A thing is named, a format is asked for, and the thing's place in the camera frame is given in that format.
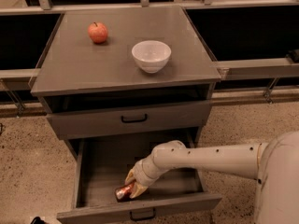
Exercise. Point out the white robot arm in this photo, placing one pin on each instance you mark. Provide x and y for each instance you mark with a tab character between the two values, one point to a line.
274	166

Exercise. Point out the open grey middle drawer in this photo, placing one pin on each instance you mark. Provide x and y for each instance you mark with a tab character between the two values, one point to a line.
104	162

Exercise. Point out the black middle drawer handle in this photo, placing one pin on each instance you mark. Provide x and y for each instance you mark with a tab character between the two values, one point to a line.
144	214

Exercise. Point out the closed grey top drawer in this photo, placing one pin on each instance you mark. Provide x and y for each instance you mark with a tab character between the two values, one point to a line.
103	122

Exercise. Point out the crushed red coke can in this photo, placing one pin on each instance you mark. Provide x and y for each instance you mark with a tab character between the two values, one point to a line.
122	194

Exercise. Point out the grey left rail shelf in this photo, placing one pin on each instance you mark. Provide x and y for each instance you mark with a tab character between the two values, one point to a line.
18	79

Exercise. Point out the grey drawer cabinet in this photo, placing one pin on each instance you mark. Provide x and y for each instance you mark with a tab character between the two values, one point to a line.
79	75

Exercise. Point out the grey side rail shelf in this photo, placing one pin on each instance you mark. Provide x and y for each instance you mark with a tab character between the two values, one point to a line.
257	69

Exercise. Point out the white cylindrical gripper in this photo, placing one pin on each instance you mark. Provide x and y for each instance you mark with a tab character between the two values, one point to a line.
140	173

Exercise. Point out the white ceramic bowl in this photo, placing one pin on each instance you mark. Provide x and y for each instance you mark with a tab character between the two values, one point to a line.
151	56

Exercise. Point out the black top drawer handle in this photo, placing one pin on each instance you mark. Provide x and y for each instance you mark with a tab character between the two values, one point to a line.
134	119

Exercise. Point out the red apple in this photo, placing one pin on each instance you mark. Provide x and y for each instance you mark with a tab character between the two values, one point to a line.
98	32

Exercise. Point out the black drawer handle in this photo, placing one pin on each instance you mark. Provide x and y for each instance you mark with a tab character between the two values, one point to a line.
134	119
144	214

